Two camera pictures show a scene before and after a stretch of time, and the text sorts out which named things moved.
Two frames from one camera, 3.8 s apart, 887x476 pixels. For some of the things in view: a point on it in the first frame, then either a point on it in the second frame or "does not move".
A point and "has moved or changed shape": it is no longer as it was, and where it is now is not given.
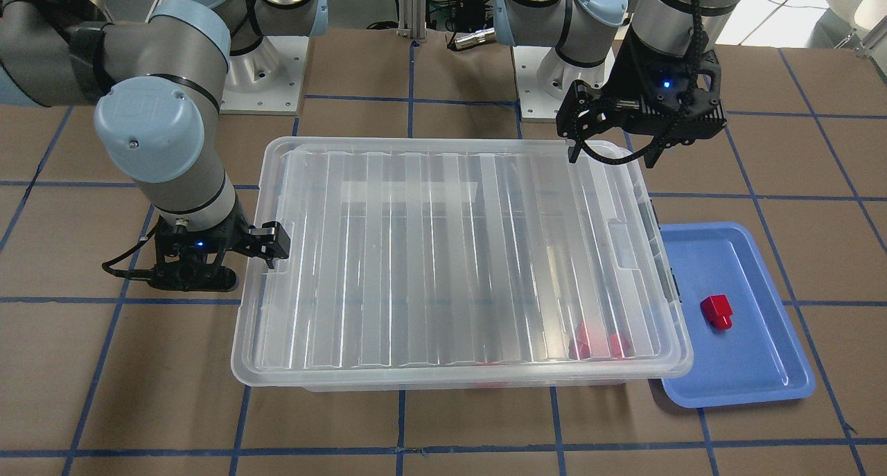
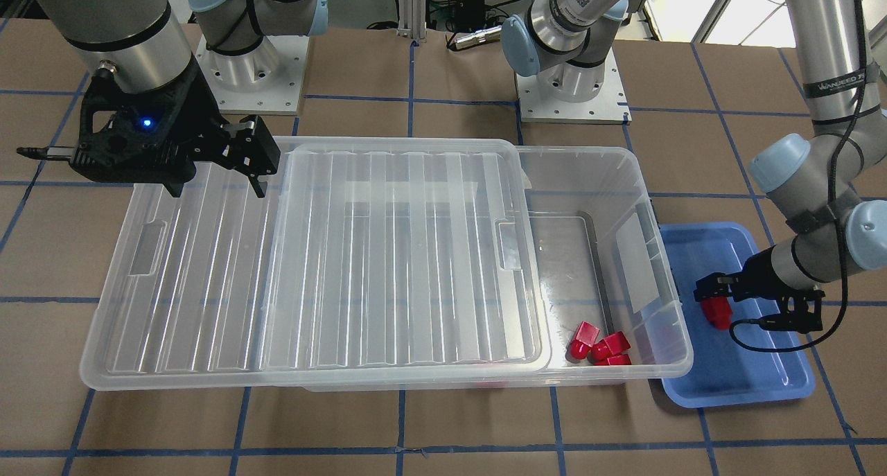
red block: [716, 310] does not move
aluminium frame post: [412, 7] does not move
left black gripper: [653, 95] to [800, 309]
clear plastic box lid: [444, 260] has moved or changed shape
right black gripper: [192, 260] to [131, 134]
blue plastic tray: [754, 360] does not move
